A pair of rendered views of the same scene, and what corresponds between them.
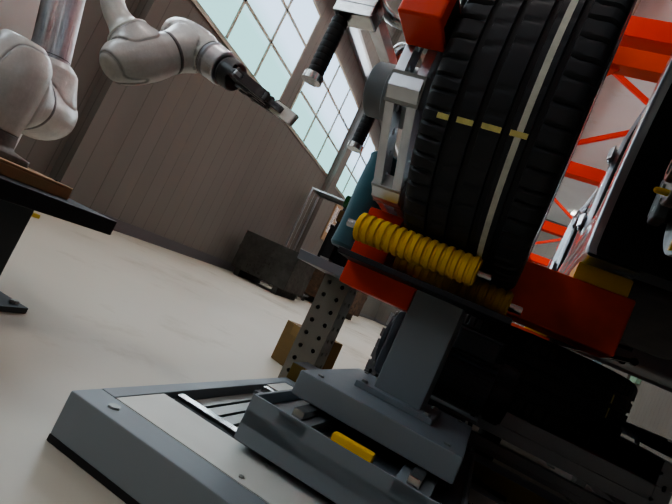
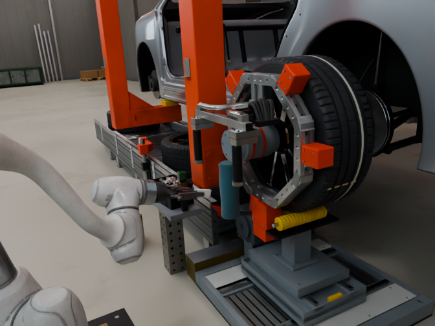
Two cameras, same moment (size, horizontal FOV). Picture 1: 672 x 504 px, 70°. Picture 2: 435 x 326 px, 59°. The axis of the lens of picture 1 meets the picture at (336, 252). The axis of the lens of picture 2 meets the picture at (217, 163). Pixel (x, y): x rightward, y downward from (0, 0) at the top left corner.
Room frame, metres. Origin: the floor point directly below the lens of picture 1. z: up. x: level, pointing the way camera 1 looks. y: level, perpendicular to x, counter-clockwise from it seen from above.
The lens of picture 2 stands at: (0.13, 1.23, 1.24)
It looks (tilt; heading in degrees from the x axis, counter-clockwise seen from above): 17 degrees down; 312
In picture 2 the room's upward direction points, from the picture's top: 3 degrees counter-clockwise
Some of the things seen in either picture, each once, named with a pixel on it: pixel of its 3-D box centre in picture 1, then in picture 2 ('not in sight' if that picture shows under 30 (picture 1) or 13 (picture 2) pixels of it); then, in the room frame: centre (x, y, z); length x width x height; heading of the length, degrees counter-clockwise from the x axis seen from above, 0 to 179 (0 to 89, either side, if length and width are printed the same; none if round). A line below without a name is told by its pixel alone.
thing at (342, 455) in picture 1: (376, 447); (299, 278); (0.96, -0.23, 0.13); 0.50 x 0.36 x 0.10; 159
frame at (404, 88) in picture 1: (443, 108); (265, 139); (1.05, -0.08, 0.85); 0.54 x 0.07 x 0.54; 159
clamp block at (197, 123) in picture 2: not in sight; (202, 121); (1.28, 0.05, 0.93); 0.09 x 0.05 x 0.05; 69
